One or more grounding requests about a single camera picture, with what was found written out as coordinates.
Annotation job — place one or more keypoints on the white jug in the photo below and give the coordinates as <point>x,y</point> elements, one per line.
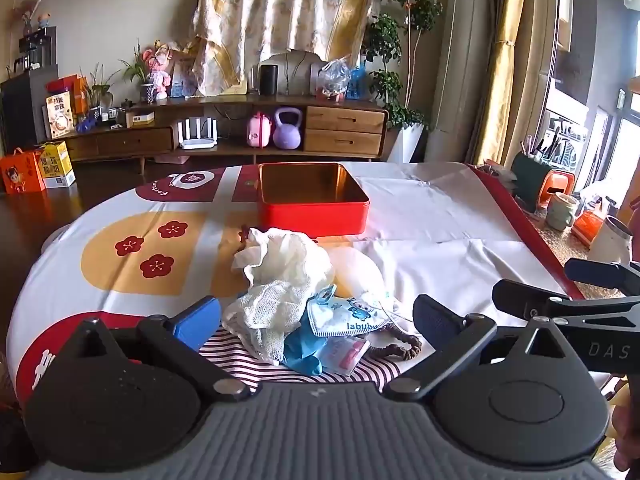
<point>610,240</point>

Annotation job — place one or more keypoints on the blue plastic package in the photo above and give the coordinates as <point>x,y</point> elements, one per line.
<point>360,85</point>

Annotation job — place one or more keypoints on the white standing air conditioner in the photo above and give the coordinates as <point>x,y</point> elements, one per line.
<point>460,60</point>

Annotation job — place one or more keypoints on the small potted plant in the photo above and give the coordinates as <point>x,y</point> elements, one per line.
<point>97,92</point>

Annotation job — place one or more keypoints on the small doll figurine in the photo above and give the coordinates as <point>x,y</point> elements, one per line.
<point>44,20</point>

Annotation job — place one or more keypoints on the black cylinder speaker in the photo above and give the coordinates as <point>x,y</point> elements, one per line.
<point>268,80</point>

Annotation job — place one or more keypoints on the printed snack carton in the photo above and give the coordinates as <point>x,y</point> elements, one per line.
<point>60,117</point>

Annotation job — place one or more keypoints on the blue rubber glove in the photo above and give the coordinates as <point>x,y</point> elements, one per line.
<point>302,350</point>

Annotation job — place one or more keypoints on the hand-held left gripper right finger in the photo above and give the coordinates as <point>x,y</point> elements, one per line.
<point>432,317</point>

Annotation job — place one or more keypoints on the yellow curtain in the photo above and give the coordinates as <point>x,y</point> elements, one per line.
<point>505,60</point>

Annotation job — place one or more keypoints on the red orange gift box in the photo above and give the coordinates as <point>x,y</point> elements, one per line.
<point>70,87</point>

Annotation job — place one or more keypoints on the pink white packet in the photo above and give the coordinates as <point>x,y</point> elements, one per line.
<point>347,355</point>

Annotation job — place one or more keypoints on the dark cabinet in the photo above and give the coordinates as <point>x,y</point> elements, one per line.
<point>25,110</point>

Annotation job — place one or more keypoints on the white router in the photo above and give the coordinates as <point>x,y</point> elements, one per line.
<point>196,135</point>

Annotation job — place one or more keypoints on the yellow white carton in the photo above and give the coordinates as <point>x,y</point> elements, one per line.
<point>57,165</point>

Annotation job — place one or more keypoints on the pink doll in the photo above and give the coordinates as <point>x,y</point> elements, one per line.
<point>159,72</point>

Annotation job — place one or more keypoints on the clear plastic bag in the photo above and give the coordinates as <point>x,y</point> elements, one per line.
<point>334,77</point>

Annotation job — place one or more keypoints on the red metal tin box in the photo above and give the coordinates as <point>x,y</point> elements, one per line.
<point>310,220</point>

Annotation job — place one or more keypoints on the potted tree white planter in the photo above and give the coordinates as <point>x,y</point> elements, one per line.
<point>406,142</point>

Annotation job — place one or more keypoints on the flat pink box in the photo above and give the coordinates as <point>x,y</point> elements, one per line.
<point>172,159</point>

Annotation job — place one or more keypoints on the illustrated card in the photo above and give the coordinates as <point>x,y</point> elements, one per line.
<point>184,77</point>

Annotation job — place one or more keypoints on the pink toy case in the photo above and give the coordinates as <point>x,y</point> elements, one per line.
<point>260,132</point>

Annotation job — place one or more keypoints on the potted orchid plant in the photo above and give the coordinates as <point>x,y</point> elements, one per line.
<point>147,92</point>

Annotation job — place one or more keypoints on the white gauze cloth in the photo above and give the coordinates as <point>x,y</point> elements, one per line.
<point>260,320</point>

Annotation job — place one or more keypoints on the purple kettlebell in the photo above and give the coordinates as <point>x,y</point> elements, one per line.
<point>287,135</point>

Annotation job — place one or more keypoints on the wooden TV cabinet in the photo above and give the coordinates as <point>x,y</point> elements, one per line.
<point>330,120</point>

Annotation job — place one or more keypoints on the floral cover cloth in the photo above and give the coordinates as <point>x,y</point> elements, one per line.
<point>280,10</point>

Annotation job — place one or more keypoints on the dark green utensil holder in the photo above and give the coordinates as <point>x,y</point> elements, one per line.
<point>530,175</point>

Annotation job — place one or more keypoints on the printed white face mask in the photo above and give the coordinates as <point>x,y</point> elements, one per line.
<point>345,315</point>

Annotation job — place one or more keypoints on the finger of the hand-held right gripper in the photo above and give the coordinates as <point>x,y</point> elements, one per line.
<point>600,272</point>
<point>530,300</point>

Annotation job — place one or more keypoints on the orange plastic stool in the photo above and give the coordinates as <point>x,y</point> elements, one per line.
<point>555,185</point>

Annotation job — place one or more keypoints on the small white box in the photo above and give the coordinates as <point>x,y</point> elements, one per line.
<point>141,118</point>

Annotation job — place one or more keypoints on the grey rounded panel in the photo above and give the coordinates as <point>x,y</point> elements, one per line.
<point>297,72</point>

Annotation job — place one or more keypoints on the cream mesh cloth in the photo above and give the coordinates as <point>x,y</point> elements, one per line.
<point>300,260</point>

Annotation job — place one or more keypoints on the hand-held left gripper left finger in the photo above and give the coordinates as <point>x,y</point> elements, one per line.
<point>200,317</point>

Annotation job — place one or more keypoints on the green mug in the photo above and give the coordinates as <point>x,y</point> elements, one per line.
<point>562,212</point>

